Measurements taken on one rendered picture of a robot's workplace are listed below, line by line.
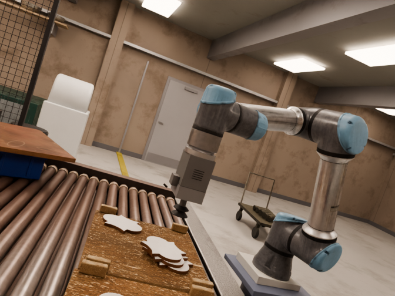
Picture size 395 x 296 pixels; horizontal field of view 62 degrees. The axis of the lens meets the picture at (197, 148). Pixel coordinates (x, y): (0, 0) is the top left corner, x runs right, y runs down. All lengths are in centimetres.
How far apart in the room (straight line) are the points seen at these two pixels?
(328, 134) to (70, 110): 419
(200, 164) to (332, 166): 51
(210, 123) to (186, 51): 770
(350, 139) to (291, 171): 887
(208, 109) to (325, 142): 47
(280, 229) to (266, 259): 12
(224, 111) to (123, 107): 743
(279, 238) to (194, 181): 62
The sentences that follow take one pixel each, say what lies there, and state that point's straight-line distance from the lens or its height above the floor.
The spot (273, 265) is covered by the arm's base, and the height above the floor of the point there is 93.
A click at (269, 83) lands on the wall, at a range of 921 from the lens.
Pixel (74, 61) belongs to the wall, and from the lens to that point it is 815.
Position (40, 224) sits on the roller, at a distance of 108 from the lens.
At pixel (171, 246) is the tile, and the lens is 103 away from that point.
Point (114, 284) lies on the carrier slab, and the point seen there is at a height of 94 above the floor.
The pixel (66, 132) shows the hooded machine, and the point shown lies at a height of 61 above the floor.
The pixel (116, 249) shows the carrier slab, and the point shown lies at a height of 94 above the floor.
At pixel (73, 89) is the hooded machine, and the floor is 121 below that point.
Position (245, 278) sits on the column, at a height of 87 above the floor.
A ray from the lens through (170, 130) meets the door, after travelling 829.
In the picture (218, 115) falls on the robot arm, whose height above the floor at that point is 137.
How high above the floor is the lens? 135
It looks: 4 degrees down
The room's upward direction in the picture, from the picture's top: 19 degrees clockwise
